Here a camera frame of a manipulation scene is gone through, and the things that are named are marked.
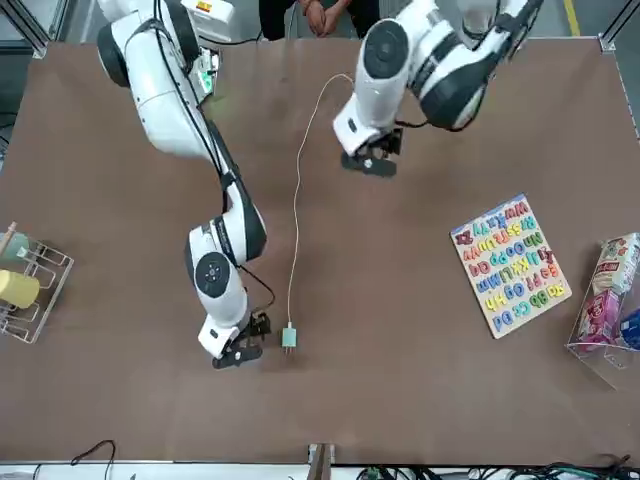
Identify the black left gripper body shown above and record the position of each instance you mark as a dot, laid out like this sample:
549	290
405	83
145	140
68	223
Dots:
377	144

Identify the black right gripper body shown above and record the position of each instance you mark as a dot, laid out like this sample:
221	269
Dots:
247	340

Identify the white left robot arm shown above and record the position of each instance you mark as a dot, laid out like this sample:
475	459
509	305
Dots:
385	75

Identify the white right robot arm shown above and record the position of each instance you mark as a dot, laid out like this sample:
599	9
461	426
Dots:
160	100

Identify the person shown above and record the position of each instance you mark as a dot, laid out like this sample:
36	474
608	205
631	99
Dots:
275	20

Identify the colourful alphabet puzzle board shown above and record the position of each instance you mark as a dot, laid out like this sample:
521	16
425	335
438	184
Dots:
510	265

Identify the yellow cup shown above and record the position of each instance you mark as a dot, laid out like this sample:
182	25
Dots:
17	289

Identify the pale green cup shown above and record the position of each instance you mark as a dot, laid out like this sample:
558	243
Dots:
17	247

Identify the white pink snack bag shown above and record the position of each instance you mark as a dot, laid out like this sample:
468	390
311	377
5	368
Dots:
615	265

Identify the black right wrist bracket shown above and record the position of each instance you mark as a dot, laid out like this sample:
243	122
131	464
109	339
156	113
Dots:
235	357

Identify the black wrist bracket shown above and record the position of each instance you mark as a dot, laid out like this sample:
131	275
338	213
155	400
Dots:
235	357
370	166

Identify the black left wrist bracket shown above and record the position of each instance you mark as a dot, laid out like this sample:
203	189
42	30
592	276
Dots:
370	166

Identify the aluminium camera post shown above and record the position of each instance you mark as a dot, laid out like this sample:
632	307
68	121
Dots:
322	462

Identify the aluminium frame post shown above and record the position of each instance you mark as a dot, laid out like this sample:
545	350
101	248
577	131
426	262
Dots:
41	47
607	42

